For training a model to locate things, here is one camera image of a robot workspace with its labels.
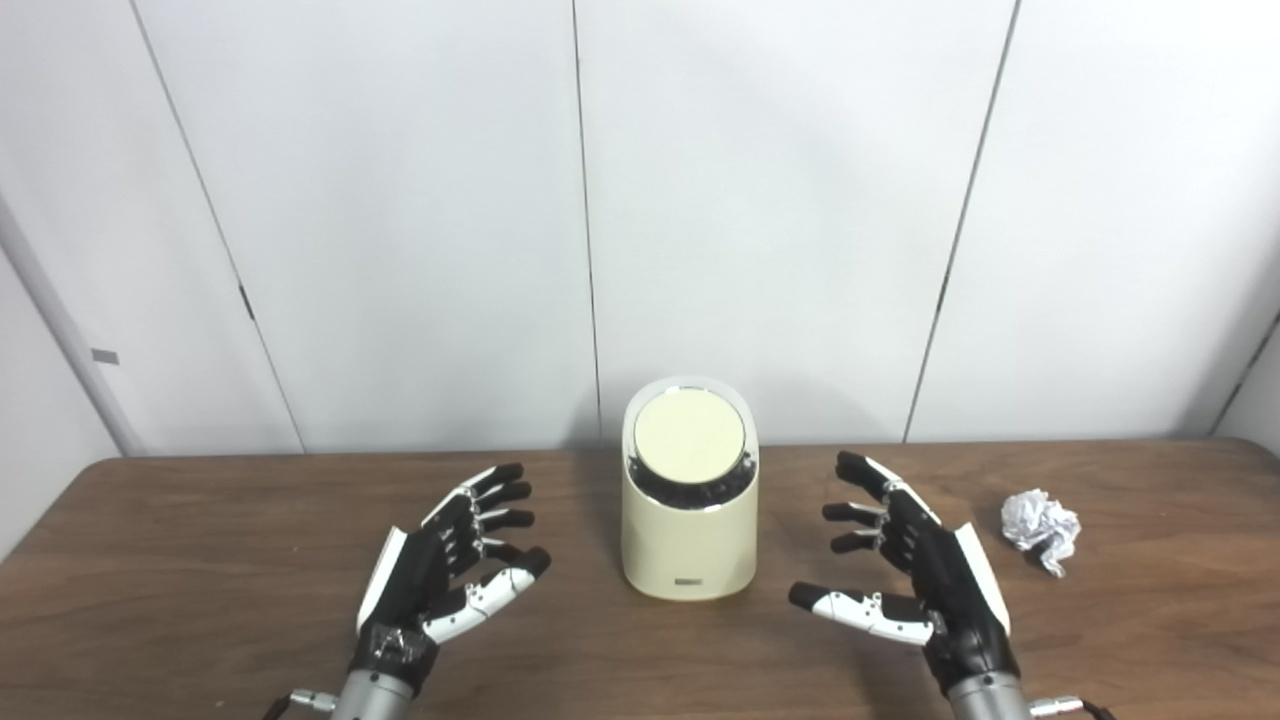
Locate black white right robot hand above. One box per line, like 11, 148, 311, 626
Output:
789, 451, 1021, 696

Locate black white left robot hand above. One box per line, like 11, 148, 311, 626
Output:
347, 462, 552, 698

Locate white paper ball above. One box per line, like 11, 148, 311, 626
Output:
1001, 489, 1082, 578

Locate cream-colored cylindrical bin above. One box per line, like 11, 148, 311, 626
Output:
620, 376, 761, 602

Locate cream round bin lid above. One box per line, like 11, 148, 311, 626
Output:
633, 388, 747, 483

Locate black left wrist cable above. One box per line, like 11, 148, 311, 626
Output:
265, 688, 339, 720

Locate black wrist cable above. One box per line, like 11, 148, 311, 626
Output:
265, 688, 339, 720
1030, 696, 1116, 720

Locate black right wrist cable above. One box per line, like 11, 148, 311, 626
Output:
1030, 696, 1116, 720

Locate white partition corner post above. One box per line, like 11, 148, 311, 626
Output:
0, 190, 148, 457

